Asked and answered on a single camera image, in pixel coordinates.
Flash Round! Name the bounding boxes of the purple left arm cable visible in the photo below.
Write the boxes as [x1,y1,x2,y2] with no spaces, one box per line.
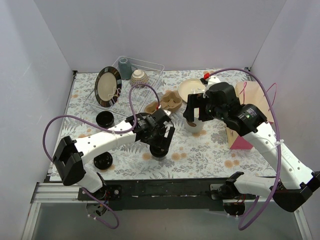
[42,83,161,230]

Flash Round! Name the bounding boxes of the floral table mat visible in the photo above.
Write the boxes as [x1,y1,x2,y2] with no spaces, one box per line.
[61,73,276,180]

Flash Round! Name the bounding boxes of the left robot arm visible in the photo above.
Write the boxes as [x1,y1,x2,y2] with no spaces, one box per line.
[52,108,175,200]

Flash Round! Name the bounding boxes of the black mounting rail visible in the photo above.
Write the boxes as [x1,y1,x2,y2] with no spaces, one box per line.
[77,178,251,212]

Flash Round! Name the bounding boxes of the white wire dish rack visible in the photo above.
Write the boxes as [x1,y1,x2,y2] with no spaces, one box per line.
[85,56,165,123]

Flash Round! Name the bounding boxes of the black rimmed cream plate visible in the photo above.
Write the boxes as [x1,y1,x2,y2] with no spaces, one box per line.
[94,66,122,108]

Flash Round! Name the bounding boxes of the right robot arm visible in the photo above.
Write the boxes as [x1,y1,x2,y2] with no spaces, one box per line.
[183,82,320,212]

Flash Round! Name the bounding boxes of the grey blue mug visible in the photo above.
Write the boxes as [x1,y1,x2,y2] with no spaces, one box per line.
[118,57,133,80]

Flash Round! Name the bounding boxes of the brown cardboard cup carrier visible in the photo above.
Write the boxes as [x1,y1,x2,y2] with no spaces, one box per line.
[144,91,183,114]

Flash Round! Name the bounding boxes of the patterned ceramic bowl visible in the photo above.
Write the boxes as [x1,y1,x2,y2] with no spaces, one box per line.
[130,69,150,86]

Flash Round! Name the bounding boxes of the white straw holder cup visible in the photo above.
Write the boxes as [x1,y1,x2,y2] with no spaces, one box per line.
[184,117,204,133]

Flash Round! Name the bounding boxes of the black takeout coffee cup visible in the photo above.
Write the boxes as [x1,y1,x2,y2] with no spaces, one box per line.
[95,110,115,129]

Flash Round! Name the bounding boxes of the pink paper gift bag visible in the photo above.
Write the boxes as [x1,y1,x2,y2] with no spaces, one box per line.
[226,81,274,150]

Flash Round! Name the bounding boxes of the cream round plate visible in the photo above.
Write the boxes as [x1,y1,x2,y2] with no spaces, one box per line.
[178,78,206,103]

